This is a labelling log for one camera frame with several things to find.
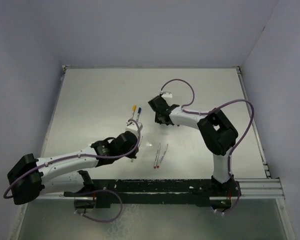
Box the white pen purple end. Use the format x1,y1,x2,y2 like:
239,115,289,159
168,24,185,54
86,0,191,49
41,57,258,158
153,143,161,169

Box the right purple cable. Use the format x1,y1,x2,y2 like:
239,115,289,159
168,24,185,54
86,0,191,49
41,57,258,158
160,79,255,216

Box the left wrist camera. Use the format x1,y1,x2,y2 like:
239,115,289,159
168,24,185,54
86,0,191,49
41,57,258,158
125,121,143,137

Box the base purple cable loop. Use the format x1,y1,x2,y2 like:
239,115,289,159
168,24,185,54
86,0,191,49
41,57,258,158
73,189,124,223

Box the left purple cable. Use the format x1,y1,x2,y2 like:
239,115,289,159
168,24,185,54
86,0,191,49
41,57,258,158
2,118,144,200

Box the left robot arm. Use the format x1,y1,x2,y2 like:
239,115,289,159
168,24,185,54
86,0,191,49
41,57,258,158
7,131,141,205

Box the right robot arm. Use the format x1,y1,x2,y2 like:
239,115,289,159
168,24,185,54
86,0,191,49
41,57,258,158
148,95,239,196

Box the white pen blue end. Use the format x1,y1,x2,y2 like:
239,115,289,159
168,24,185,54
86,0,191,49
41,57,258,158
135,112,141,123

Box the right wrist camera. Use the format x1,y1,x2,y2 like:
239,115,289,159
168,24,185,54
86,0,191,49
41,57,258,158
159,91,173,99

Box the white pen red end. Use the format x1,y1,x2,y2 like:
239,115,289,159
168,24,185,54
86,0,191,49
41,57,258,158
156,144,169,169

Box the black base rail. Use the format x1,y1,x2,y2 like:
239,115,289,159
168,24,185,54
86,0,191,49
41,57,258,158
63,179,241,208

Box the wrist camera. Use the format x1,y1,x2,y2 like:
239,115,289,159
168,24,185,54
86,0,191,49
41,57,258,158
159,91,173,99
125,121,143,137

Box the aluminium frame rail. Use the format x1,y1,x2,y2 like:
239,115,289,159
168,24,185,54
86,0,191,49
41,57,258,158
236,66,286,201

